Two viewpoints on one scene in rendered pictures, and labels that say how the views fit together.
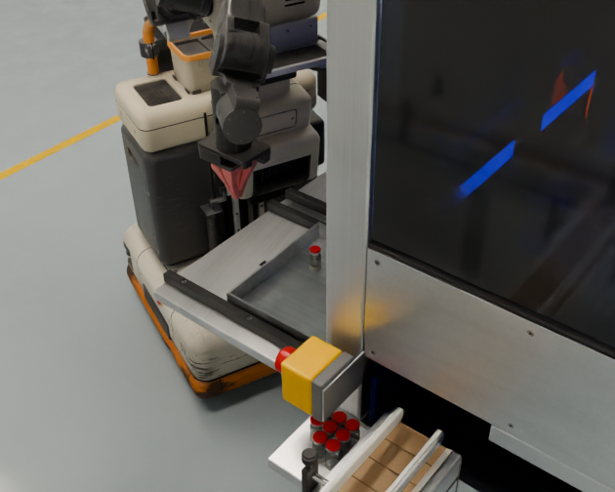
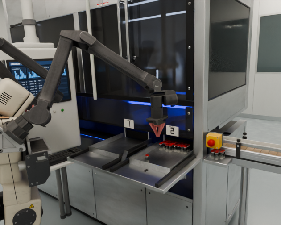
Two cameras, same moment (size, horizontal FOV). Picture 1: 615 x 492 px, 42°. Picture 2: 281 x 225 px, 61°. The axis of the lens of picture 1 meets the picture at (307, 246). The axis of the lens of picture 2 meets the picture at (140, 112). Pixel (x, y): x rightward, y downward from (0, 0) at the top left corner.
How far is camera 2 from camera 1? 1.76 m
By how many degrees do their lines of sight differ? 84
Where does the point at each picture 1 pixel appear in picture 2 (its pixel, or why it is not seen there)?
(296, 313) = (170, 164)
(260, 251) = (138, 172)
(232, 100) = (171, 92)
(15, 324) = not seen: outside the picture
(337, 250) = (204, 107)
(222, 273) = (151, 177)
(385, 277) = (209, 106)
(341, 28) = (206, 52)
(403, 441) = not seen: hidden behind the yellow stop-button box
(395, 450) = not seen: hidden behind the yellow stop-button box
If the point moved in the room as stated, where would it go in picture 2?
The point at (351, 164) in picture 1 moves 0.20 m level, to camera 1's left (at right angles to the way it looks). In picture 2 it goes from (206, 82) to (220, 86)
